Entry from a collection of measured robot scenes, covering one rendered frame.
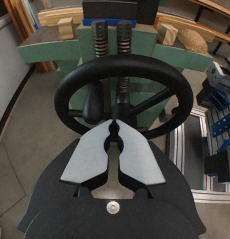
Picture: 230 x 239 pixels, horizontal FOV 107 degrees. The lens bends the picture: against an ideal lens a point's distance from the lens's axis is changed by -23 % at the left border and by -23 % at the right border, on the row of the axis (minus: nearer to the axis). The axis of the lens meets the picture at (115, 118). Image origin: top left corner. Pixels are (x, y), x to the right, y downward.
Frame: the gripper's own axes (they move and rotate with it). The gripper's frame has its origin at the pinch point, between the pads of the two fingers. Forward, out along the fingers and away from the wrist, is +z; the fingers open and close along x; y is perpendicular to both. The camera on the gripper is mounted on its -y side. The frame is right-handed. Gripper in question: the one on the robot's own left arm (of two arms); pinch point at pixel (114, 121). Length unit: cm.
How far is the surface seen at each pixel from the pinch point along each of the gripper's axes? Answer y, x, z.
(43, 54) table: -8.6, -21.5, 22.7
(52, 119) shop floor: 53, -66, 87
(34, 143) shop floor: 67, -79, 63
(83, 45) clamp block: -9.0, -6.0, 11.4
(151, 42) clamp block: -9.8, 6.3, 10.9
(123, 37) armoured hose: -10.0, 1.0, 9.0
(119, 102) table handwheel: 2.6, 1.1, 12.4
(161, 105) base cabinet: 11.4, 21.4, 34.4
